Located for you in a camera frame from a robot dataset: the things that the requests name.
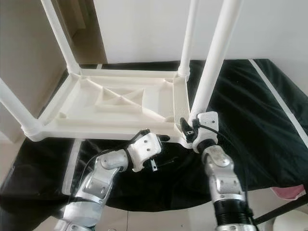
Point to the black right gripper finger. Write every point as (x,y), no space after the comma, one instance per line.
(186,126)

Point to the white plastic table leg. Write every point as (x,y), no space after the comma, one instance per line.
(188,33)
(60,33)
(19,108)
(216,53)

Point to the white plastic table top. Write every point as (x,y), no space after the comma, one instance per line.
(91,103)

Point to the black cloth table cover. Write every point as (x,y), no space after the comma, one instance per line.
(260,144)

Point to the pink fabric item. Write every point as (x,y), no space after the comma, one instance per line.
(288,192)

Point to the black metal stand leg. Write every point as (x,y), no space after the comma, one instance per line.
(281,209)

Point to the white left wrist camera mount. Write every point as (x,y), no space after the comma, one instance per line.
(144,144)

